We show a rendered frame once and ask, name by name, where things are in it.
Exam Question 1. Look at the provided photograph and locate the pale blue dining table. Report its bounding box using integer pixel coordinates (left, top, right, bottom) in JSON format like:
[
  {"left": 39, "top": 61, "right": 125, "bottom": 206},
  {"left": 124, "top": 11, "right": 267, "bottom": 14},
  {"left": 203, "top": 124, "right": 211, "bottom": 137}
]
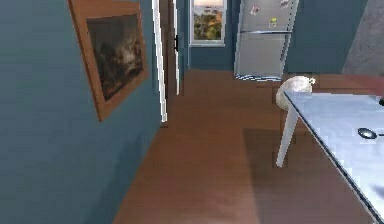
[{"left": 275, "top": 90, "right": 384, "bottom": 224}]

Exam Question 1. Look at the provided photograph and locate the brown room door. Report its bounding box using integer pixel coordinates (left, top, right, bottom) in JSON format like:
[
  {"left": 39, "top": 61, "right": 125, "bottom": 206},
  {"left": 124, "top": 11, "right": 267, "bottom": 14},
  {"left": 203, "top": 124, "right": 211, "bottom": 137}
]
[{"left": 159, "top": 0, "right": 181, "bottom": 101}]

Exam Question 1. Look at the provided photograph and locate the white framed window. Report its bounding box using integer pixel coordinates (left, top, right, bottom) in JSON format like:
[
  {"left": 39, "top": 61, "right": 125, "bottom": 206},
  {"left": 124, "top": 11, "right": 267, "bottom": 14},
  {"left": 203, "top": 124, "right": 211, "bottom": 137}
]
[{"left": 189, "top": 0, "right": 228, "bottom": 47}]

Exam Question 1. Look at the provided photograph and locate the silver fridge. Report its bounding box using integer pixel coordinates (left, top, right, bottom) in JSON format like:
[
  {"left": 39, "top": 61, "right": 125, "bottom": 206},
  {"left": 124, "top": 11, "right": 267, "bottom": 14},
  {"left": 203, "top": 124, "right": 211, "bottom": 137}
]
[{"left": 233, "top": 0, "right": 300, "bottom": 82}]

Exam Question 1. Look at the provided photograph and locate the wood framed dark painting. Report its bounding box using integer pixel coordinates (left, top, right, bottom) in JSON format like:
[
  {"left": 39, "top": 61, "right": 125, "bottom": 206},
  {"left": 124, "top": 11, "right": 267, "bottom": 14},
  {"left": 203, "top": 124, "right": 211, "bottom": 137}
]
[{"left": 67, "top": 0, "right": 150, "bottom": 122}]

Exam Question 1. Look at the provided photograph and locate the silver spoon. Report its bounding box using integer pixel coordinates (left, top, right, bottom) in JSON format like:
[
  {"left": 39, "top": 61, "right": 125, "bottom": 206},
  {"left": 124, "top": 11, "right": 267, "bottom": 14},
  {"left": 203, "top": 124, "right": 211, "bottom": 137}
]
[{"left": 357, "top": 127, "right": 384, "bottom": 140}]

